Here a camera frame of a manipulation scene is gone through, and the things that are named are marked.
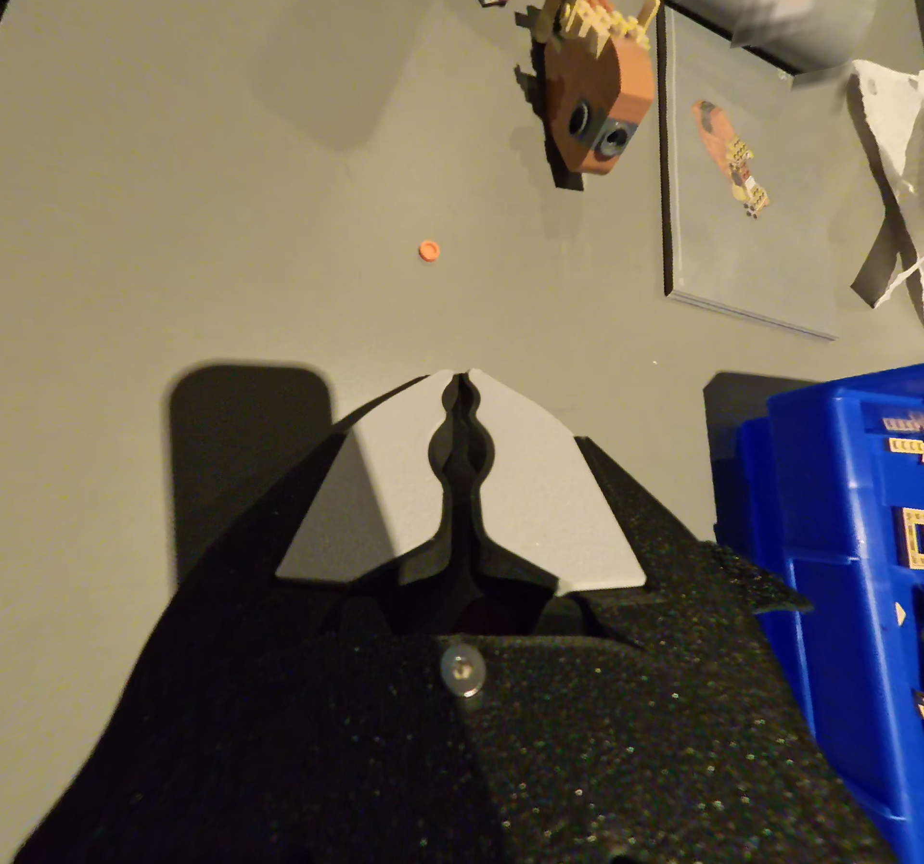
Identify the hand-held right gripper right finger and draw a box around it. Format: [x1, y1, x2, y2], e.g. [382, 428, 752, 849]
[465, 368, 648, 598]

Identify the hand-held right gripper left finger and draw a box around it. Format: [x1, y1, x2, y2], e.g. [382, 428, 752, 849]
[274, 370, 463, 585]

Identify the orange tan brick model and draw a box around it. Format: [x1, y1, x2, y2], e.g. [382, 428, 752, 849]
[530, 0, 662, 177]

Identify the blue plastic bin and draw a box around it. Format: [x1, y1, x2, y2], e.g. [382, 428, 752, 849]
[711, 365, 924, 864]

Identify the grey instruction booklet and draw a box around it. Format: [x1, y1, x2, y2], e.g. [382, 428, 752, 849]
[653, 0, 878, 342]

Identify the torn white paper bag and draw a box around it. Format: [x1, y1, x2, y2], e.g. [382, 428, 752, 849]
[848, 59, 924, 311]

